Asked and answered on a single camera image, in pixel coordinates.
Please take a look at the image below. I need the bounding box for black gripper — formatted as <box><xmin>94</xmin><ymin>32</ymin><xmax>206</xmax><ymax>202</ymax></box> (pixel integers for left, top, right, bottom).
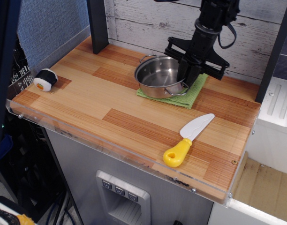
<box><xmin>165</xmin><ymin>24</ymin><xmax>229</xmax><ymax>87</ymax></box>

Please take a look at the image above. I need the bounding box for metal pot with handles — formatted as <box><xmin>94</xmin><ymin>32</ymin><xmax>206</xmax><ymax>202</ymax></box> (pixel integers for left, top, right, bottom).
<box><xmin>134</xmin><ymin>54</ymin><xmax>189</xmax><ymax>98</ymax></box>

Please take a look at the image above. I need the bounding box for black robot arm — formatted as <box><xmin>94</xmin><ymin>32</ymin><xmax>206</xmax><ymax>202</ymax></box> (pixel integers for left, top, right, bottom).
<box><xmin>165</xmin><ymin>0</ymin><xmax>240</xmax><ymax>87</ymax></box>

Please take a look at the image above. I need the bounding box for green cloth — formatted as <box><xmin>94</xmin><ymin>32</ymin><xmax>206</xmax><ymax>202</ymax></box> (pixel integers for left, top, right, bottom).
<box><xmin>136</xmin><ymin>74</ymin><xmax>208</xmax><ymax>109</ymax></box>

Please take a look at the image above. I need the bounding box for plush sushi roll toy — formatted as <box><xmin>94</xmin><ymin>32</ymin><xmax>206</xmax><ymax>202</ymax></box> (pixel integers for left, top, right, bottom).
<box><xmin>33</xmin><ymin>68</ymin><xmax>58</xmax><ymax>92</ymax></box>

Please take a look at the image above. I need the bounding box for white toy sink unit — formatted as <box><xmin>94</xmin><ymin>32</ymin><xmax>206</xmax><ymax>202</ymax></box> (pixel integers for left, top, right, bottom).
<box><xmin>209</xmin><ymin>77</ymin><xmax>287</xmax><ymax>225</ymax></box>

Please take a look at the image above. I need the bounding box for silver toy fridge dispenser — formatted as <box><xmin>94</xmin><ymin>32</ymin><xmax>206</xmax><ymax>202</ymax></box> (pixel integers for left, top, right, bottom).
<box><xmin>96</xmin><ymin>170</ymin><xmax>151</xmax><ymax>225</ymax></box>

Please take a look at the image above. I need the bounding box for black plastic crate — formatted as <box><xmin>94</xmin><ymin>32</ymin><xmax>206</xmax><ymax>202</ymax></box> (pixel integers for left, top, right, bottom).
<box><xmin>10</xmin><ymin>39</ymin><xmax>33</xmax><ymax>93</ymax></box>

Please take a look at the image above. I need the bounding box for clear acrylic table guard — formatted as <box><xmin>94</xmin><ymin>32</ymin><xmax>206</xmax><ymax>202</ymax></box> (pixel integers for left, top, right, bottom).
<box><xmin>7</xmin><ymin>69</ymin><xmax>260</xmax><ymax>205</ymax></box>

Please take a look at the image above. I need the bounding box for yellow object bottom left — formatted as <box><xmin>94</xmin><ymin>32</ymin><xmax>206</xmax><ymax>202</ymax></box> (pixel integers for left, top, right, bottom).
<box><xmin>16</xmin><ymin>214</ymin><xmax>35</xmax><ymax>225</ymax></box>

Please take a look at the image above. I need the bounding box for black right shelf post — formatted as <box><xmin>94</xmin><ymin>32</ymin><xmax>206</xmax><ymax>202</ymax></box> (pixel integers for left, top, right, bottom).
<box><xmin>255</xmin><ymin>8</ymin><xmax>287</xmax><ymax>103</ymax></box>

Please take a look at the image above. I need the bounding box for black shelf post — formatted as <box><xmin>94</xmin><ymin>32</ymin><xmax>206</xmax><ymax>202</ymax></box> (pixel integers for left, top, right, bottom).
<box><xmin>255</xmin><ymin>8</ymin><xmax>287</xmax><ymax>103</ymax></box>
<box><xmin>86</xmin><ymin>0</ymin><xmax>109</xmax><ymax>54</ymax></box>

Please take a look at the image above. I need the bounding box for yellow handled toy knife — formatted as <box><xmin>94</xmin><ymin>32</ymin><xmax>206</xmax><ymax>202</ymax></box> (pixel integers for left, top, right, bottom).
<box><xmin>163</xmin><ymin>113</ymin><xmax>215</xmax><ymax>168</ymax></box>

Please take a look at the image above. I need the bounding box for black left shelf post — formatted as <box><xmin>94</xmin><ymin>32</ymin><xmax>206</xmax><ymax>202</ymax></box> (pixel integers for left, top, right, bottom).
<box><xmin>86</xmin><ymin>0</ymin><xmax>109</xmax><ymax>54</ymax></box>

